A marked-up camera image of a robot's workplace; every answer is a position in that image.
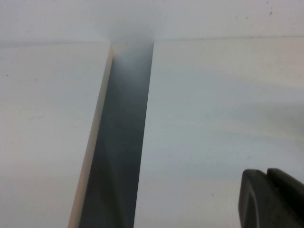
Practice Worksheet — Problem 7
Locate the white side table beige edge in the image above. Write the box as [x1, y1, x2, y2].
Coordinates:
[0, 40, 114, 228]

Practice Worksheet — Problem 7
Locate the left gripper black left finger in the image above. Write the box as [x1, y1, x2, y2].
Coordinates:
[238, 169, 293, 228]

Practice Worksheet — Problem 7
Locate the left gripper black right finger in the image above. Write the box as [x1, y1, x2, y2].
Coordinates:
[267, 168, 304, 228]

